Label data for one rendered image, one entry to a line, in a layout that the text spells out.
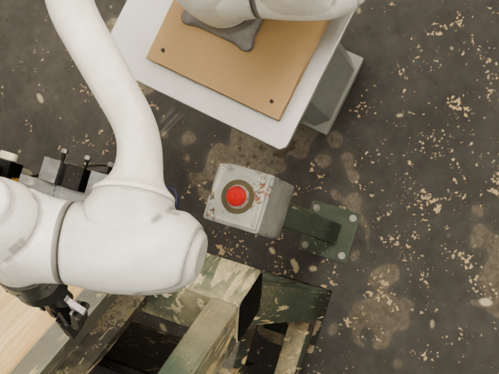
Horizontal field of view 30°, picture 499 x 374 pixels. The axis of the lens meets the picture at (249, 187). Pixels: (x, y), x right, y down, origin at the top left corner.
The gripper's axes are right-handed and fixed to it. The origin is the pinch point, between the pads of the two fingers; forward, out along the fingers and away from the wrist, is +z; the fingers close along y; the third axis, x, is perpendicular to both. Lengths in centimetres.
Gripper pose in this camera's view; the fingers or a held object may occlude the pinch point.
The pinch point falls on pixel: (70, 322)
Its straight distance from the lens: 146.3
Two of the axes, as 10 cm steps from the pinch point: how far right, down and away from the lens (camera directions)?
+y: 8.6, 4.2, -2.8
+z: 0.6, 4.6, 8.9
